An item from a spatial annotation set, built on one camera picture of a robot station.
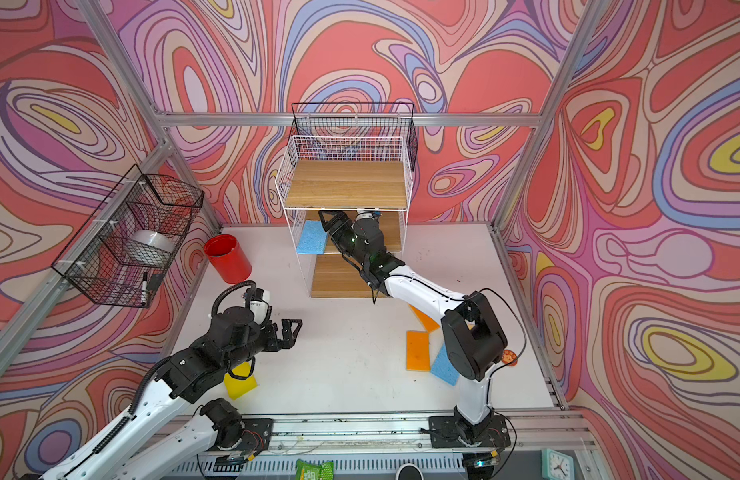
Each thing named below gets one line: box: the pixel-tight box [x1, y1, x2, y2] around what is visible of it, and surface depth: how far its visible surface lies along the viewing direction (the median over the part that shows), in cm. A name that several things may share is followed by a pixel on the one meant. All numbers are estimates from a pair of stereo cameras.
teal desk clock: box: [541, 448, 575, 480], surface depth 69 cm
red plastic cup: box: [204, 234, 253, 285], surface depth 103 cm
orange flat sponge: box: [406, 331, 430, 371], surface depth 88 cm
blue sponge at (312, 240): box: [296, 220, 327, 255], surface depth 82 cm
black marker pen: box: [141, 272, 148, 305], surface depth 73 cm
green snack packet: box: [295, 459, 335, 480], surface depth 69 cm
